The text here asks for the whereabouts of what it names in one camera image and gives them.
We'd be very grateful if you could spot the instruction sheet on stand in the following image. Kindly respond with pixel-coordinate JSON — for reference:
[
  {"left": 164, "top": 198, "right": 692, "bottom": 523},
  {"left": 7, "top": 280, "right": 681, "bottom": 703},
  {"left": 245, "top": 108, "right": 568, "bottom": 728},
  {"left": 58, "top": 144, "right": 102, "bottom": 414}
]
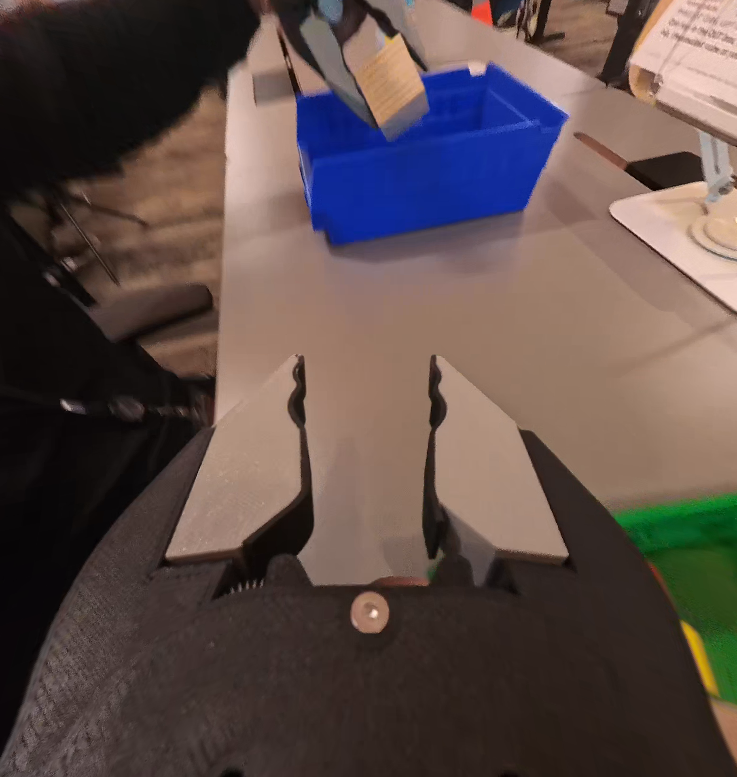
[{"left": 610, "top": 0, "right": 737, "bottom": 321}]

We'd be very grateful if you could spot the blue plastic bin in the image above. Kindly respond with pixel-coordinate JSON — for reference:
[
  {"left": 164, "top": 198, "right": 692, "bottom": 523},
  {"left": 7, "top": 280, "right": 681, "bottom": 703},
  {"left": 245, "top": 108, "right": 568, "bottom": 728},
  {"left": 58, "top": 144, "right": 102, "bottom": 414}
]
[{"left": 296, "top": 62, "right": 570, "bottom": 246}]

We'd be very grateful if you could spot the printed instruction sheet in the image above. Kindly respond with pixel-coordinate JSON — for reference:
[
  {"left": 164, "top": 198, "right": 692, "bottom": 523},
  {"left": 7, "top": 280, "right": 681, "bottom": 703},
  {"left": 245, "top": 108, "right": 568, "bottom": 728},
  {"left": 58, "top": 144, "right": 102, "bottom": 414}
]
[{"left": 632, "top": 0, "right": 737, "bottom": 116}]

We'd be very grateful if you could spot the large natural wooden cube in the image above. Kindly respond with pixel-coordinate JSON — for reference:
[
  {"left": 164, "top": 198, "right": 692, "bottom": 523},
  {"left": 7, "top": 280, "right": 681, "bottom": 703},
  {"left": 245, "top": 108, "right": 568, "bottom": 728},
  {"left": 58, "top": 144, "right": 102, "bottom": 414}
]
[{"left": 355, "top": 36, "right": 431, "bottom": 142}]

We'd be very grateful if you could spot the black lanyard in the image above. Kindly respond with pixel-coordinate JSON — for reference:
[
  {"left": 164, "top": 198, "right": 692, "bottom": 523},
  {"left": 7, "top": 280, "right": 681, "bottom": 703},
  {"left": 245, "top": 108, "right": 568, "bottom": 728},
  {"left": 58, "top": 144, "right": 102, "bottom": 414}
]
[{"left": 0, "top": 376, "right": 214, "bottom": 426}]

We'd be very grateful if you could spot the yellow wooden cube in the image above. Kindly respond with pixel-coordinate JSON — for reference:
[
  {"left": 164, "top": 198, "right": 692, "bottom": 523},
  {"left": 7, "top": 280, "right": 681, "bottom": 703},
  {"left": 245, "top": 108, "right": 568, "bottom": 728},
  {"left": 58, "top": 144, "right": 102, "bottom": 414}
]
[{"left": 679, "top": 619, "right": 720, "bottom": 699}]

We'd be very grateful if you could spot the green plastic bin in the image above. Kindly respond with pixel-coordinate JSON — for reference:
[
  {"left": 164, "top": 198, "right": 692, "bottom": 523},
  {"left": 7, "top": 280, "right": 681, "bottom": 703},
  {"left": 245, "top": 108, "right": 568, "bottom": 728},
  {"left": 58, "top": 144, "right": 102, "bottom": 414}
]
[{"left": 611, "top": 492, "right": 737, "bottom": 711}]

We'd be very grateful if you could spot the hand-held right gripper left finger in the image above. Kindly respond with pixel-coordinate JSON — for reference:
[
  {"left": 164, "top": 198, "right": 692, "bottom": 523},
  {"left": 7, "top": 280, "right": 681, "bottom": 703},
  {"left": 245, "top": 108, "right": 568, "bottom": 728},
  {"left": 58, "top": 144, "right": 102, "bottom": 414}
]
[{"left": 164, "top": 355, "right": 315, "bottom": 565}]

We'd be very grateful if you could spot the black chair seat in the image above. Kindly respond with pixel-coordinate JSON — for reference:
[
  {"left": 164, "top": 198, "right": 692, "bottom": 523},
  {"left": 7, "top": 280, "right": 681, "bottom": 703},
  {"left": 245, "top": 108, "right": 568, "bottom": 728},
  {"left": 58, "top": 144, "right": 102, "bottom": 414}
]
[{"left": 92, "top": 284, "right": 214, "bottom": 342}]

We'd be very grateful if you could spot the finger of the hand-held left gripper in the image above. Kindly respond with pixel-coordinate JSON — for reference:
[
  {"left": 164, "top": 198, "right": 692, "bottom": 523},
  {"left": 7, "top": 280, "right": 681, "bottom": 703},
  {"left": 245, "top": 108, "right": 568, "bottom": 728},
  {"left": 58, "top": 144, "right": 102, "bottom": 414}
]
[
  {"left": 299, "top": 12, "right": 380, "bottom": 130},
  {"left": 375, "top": 0, "right": 430, "bottom": 72}
]

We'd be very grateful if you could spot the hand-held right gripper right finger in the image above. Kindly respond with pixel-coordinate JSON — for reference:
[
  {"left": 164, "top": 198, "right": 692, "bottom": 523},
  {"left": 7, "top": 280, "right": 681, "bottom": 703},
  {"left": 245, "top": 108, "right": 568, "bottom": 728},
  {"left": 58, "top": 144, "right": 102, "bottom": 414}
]
[{"left": 422, "top": 355, "right": 570, "bottom": 585}]

